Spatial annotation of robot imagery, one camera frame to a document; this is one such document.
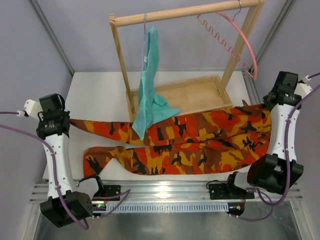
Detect wooden clothes rack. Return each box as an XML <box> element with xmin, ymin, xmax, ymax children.
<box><xmin>108</xmin><ymin>0</ymin><xmax>258</xmax><ymax>121</ymax></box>

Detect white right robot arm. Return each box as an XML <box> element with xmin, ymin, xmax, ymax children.
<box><xmin>226</xmin><ymin>71</ymin><xmax>304</xmax><ymax>198</ymax></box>

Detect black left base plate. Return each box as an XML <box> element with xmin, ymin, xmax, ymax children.
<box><xmin>94</xmin><ymin>184</ymin><xmax>121</xmax><ymax>201</ymax></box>

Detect aluminium front rail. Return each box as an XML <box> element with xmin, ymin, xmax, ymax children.
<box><xmin>28</xmin><ymin>180</ymin><xmax>304</xmax><ymax>204</ymax></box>

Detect teal t-shirt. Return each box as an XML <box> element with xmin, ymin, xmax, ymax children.
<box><xmin>132</xmin><ymin>26</ymin><xmax>181</xmax><ymax>140</ymax></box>

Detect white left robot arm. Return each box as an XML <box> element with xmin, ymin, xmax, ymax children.
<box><xmin>36</xmin><ymin>93</ymin><xmax>104</xmax><ymax>230</ymax></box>

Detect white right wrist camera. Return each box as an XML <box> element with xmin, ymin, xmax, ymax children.
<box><xmin>294</xmin><ymin>75</ymin><xmax>313</xmax><ymax>98</ymax></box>

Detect blue wire hanger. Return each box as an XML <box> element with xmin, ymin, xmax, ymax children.
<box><xmin>141</xmin><ymin>12</ymin><xmax>149</xmax><ymax>69</ymax></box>

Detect controller board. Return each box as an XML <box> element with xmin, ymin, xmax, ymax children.
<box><xmin>226</xmin><ymin>204</ymin><xmax>245</xmax><ymax>216</ymax></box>
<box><xmin>92</xmin><ymin>203</ymin><xmax>107</xmax><ymax>217</ymax></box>

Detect left controller board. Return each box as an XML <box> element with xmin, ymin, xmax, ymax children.
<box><xmin>92</xmin><ymin>203</ymin><xmax>107</xmax><ymax>217</ymax></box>

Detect right controller board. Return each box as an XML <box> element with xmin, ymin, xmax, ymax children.
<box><xmin>226</xmin><ymin>204</ymin><xmax>245</xmax><ymax>216</ymax></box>

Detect aluminium rail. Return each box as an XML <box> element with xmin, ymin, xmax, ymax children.
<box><xmin>242</xmin><ymin>70</ymin><xmax>263</xmax><ymax>105</ymax></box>
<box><xmin>28</xmin><ymin>180</ymin><xmax>304</xmax><ymax>204</ymax></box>

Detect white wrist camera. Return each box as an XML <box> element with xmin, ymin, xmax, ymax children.
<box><xmin>17</xmin><ymin>99</ymin><xmax>43</xmax><ymax>119</ymax></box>
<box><xmin>294</xmin><ymin>75</ymin><xmax>313</xmax><ymax>98</ymax></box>

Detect aluminium right side rail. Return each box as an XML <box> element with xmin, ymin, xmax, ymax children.
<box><xmin>242</xmin><ymin>70</ymin><xmax>263</xmax><ymax>105</ymax></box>

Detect slotted cable duct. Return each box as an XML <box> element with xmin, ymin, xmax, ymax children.
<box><xmin>113</xmin><ymin>202</ymin><xmax>229</xmax><ymax>214</ymax></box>

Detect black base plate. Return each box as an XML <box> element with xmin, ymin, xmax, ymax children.
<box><xmin>208</xmin><ymin>183</ymin><xmax>241</xmax><ymax>200</ymax></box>
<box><xmin>94</xmin><ymin>184</ymin><xmax>121</xmax><ymax>201</ymax></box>

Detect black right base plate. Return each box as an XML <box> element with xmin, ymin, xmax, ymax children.
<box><xmin>208</xmin><ymin>183</ymin><xmax>241</xmax><ymax>200</ymax></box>

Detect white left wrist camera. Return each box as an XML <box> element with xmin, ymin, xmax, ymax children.
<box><xmin>17</xmin><ymin>99</ymin><xmax>43</xmax><ymax>119</ymax></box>

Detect orange camouflage trousers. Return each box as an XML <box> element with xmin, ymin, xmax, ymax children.
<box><xmin>70</xmin><ymin>104</ymin><xmax>272</xmax><ymax>177</ymax></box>

